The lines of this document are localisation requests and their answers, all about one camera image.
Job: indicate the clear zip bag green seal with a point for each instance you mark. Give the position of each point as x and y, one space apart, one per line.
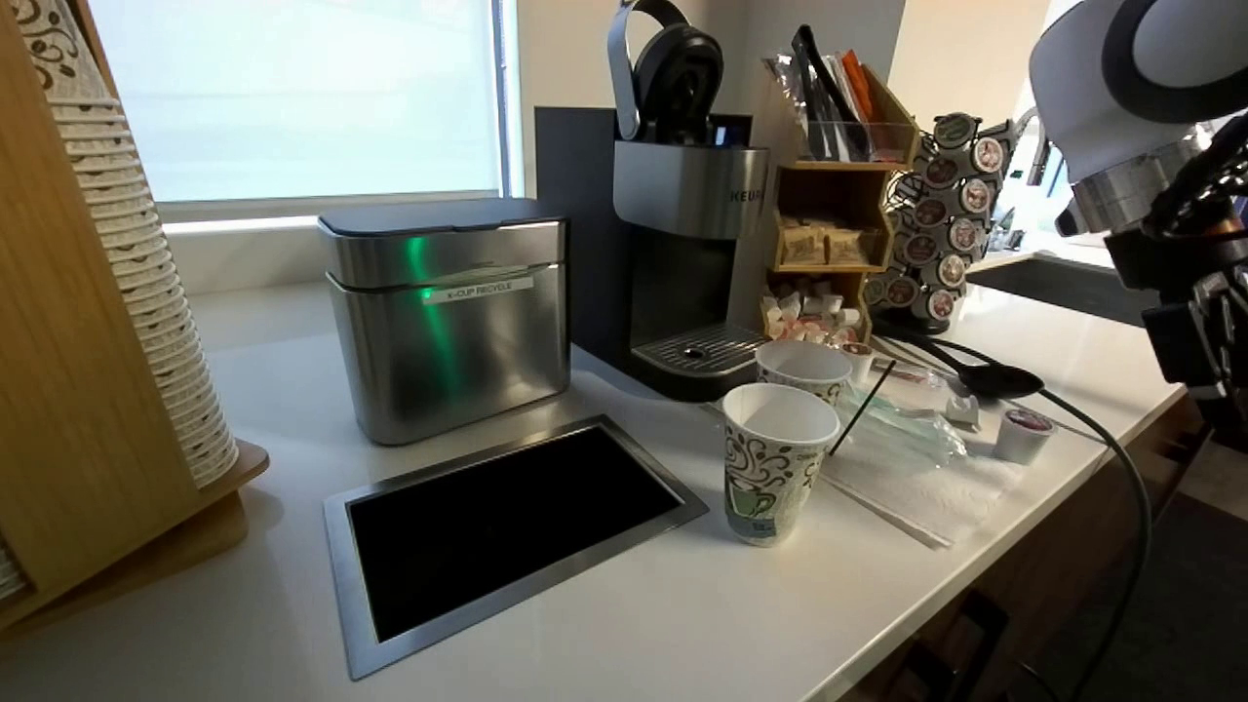
910 431

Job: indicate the wooden cup dispenser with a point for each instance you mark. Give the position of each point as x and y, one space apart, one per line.
65 393

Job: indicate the steel counter trash chute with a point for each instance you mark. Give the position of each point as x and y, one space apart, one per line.
352 587

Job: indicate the patterned paper cup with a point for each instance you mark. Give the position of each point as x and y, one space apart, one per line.
767 480
803 374

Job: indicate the wooden condiment organizer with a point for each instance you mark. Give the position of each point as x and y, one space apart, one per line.
833 198

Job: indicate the black stir stick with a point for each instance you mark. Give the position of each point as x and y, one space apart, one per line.
863 406

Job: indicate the pile of creamer cups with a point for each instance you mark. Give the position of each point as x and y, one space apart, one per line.
812 316

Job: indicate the coffee pod carousel rack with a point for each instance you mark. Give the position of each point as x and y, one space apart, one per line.
920 222

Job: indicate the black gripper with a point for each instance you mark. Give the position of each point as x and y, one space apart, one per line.
1201 327

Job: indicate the black silver coffee machine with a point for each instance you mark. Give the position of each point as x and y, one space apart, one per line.
676 198

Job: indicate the black tongs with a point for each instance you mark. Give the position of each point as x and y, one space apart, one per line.
820 93

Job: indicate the brown sugar packets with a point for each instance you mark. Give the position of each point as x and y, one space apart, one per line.
820 242

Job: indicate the orange packets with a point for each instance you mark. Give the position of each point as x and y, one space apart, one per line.
859 82

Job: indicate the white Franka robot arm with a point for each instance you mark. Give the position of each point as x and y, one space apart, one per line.
1094 80

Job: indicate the stainless steel bin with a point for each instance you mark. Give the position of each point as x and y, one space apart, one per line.
442 339

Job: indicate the white paper towel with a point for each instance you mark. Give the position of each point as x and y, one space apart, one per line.
959 500

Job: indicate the stack of paper cups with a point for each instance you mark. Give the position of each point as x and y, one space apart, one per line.
141 288

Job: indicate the black plastic spoon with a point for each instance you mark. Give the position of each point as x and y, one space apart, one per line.
999 385

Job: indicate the dark sink basin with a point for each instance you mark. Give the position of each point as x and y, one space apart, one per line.
1054 277

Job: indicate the bright window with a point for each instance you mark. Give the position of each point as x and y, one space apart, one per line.
299 93

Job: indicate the under counter cabinet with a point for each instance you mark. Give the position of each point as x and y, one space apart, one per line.
988 612

